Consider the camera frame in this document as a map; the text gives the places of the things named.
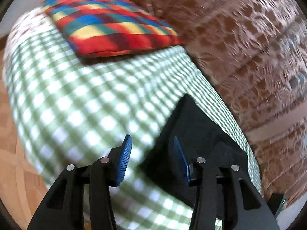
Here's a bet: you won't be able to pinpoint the black pants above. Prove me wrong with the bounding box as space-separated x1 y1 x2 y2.
140 94 248 207

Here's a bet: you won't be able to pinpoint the brown floral curtain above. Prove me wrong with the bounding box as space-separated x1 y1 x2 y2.
131 0 306 205

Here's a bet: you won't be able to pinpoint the green white checkered bedsheet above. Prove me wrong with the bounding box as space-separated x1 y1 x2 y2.
3 7 261 229

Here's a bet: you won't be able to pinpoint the colourful plaid pillow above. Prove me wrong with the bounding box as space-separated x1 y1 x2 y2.
42 0 184 57

